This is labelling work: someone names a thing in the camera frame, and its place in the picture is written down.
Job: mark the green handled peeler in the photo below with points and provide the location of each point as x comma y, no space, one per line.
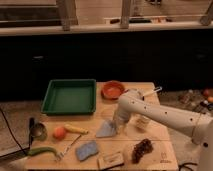
39,150

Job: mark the wooden block brush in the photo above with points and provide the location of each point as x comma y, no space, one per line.
109,161

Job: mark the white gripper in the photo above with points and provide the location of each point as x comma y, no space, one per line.
120,119

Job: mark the green plastic tray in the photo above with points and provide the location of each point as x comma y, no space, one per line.
70,97

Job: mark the light blue towel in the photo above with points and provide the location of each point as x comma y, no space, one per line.
107,129

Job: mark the orange fruit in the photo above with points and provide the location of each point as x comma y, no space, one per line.
59,133

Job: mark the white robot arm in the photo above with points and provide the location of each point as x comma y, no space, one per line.
195,125

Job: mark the orange bowl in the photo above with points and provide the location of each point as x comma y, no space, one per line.
111,90

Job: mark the yellow banana toy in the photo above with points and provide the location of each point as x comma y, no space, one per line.
75,129

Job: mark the white plastic cup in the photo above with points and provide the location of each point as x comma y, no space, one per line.
141,122

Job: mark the metal fork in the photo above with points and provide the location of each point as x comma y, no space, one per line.
61,155

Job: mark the brown pine cone object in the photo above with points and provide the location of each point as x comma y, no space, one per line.
140,149

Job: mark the blue sponge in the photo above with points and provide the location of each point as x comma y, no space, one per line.
86,150

